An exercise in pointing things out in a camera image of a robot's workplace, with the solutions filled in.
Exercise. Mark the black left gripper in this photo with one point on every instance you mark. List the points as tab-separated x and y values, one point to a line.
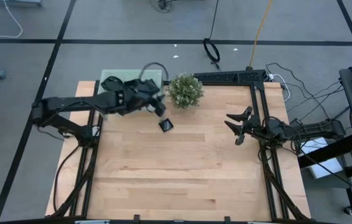
150	102

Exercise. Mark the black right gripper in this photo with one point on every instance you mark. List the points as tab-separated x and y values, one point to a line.
256	127

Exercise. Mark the black round wavy plate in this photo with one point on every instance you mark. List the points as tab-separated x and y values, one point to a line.
112	83

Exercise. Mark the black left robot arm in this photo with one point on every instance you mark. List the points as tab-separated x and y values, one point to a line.
69	102

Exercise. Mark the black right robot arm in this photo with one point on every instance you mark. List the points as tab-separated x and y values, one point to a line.
319	129

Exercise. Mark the green potted plant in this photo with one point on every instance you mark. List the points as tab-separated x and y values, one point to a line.
185	91

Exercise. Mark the pale green perforated shelf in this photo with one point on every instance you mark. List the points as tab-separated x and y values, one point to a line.
126	74

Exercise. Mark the black table clamp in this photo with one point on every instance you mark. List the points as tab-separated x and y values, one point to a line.
227	219
136	218

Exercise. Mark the white board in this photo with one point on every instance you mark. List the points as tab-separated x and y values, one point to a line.
325	169

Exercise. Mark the black desk crossbar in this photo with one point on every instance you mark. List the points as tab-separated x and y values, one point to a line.
334	149

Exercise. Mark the black desk caster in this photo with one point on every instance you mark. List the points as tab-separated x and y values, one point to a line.
349	211

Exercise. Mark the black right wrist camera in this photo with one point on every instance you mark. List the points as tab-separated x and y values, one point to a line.
277	128

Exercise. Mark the black aluminium table frame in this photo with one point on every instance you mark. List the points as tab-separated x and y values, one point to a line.
225	76

